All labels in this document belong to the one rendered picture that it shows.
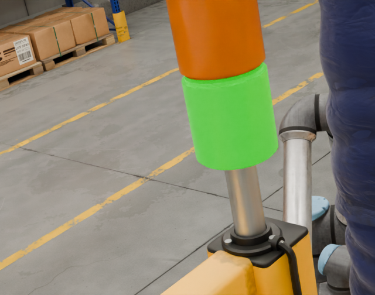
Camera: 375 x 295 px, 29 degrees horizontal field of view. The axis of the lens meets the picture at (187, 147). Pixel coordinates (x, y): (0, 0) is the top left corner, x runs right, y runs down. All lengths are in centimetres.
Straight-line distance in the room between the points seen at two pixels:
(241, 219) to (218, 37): 12
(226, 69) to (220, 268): 12
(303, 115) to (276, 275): 181
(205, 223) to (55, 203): 134
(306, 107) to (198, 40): 187
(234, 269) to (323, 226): 228
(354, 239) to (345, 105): 31
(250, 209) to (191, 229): 445
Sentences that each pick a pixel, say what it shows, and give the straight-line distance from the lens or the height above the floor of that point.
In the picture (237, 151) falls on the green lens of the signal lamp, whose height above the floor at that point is 217.
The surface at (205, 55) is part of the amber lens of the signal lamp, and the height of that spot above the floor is 223.
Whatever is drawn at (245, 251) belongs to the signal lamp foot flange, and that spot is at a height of 210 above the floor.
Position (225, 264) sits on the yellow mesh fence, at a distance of 45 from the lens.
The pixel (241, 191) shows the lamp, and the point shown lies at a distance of 44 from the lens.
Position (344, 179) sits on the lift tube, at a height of 169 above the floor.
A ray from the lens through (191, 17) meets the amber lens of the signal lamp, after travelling 39.
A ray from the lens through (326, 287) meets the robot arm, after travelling 213.
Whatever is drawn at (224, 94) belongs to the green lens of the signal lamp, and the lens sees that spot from 40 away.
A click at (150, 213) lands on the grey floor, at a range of 521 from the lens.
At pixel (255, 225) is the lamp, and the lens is 46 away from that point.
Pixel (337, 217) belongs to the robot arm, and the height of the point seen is 102.
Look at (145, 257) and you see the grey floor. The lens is 469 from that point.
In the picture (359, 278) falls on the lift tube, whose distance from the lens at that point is 160.
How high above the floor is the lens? 234
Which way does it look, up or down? 22 degrees down
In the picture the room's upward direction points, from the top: 11 degrees counter-clockwise
